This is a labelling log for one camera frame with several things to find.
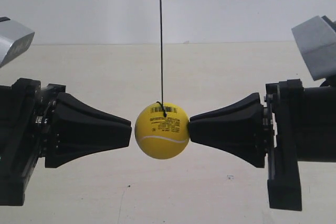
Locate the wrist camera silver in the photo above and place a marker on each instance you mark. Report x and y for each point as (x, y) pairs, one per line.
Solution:
(15, 39)
(315, 40)

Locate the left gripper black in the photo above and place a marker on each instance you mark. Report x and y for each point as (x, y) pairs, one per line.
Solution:
(82, 130)

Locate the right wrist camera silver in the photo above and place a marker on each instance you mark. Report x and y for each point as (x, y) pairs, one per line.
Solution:
(315, 40)

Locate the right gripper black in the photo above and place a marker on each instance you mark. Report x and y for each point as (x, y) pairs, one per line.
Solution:
(305, 122)

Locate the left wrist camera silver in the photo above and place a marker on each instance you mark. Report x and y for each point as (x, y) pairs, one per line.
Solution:
(15, 39)

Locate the yellow tennis ball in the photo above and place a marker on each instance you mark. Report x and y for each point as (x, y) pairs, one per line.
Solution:
(161, 130)

